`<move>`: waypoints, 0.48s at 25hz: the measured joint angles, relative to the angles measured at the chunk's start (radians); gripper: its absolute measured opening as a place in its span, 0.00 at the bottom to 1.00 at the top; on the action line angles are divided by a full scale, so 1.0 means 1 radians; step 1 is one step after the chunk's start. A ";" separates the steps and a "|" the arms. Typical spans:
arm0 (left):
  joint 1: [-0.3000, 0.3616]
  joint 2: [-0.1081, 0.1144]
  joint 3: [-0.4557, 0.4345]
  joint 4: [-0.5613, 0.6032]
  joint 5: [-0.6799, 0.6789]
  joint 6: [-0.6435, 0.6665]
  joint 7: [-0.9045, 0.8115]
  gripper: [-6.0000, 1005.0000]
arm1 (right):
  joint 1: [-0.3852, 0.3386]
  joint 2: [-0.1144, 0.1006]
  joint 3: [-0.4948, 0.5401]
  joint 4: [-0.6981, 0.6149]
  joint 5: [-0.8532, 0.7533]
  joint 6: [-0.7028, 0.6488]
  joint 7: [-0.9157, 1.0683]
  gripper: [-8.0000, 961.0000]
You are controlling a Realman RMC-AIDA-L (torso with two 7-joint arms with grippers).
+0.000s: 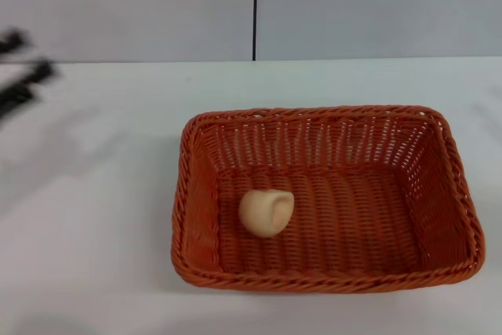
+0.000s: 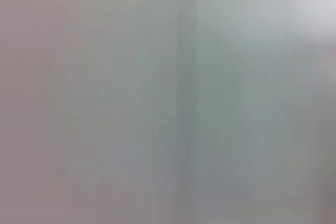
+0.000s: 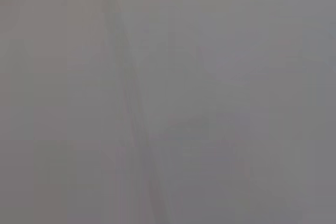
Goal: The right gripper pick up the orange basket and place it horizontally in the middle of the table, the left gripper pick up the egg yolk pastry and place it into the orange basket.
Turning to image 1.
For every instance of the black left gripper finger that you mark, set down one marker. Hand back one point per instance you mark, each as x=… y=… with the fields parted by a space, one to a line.
x=13 y=41
x=27 y=84

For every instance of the cream steamed bun toy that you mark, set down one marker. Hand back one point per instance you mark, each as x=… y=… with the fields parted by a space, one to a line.
x=264 y=213

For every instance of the orange woven wicker basket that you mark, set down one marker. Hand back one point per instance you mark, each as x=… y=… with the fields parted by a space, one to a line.
x=325 y=241

